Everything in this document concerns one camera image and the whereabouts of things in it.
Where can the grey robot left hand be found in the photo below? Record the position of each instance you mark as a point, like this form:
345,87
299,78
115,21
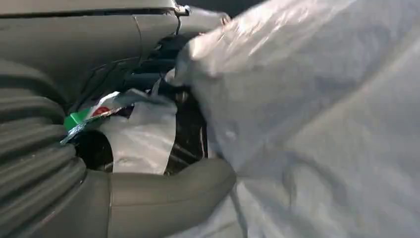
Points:
82,52

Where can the crumpled grey parcel bag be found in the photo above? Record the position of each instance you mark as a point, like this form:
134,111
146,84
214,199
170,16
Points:
141,134

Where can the grey parcel bag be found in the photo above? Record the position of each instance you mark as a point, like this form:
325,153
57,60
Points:
141,134
311,124

